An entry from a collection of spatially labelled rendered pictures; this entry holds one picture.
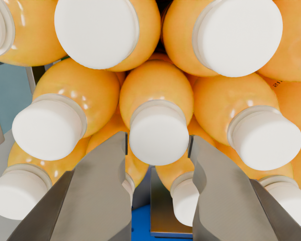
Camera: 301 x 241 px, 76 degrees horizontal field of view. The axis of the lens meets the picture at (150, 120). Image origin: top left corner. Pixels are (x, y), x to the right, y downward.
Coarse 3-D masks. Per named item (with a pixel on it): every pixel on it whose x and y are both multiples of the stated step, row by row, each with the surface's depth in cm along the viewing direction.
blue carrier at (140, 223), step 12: (132, 216) 33; (144, 216) 33; (132, 228) 31; (144, 228) 31; (132, 240) 29; (144, 240) 29; (156, 240) 30; (168, 240) 30; (180, 240) 30; (192, 240) 30
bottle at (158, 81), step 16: (160, 48) 27; (144, 64) 18; (160, 64) 17; (128, 80) 17; (144, 80) 15; (160, 80) 15; (176, 80) 15; (128, 96) 15; (144, 96) 14; (160, 96) 14; (176, 96) 14; (192, 96) 16; (128, 112) 15; (192, 112) 16; (128, 128) 16
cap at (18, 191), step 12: (0, 180) 15; (12, 180) 14; (24, 180) 15; (36, 180) 16; (0, 192) 14; (12, 192) 14; (24, 192) 14; (36, 192) 15; (0, 204) 15; (12, 204) 15; (24, 204) 15; (12, 216) 16; (24, 216) 15
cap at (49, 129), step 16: (32, 112) 11; (48, 112) 11; (64, 112) 12; (16, 128) 12; (32, 128) 12; (48, 128) 12; (64, 128) 12; (80, 128) 13; (32, 144) 12; (48, 144) 12; (64, 144) 12; (48, 160) 13
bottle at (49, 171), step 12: (84, 144) 21; (12, 156) 17; (24, 156) 17; (72, 156) 19; (12, 168) 16; (24, 168) 16; (36, 168) 16; (48, 168) 17; (60, 168) 18; (72, 168) 19; (48, 180) 17
